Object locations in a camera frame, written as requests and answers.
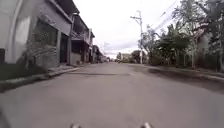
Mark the concrete kerb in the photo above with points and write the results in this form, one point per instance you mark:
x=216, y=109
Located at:
x=196, y=74
x=36, y=78

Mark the row of trees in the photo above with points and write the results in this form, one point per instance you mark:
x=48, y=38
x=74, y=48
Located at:
x=186, y=40

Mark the grey building with grille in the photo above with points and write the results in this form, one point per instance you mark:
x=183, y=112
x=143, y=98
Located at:
x=36, y=33

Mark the utility pole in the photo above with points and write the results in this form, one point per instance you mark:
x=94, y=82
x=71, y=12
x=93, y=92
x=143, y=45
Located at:
x=140, y=36

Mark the row of buildings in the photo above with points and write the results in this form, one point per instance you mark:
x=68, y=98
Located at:
x=85, y=43

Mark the robot's own part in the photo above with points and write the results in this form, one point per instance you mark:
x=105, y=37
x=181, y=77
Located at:
x=146, y=125
x=75, y=126

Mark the grey concrete road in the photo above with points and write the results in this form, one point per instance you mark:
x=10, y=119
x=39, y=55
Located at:
x=116, y=96

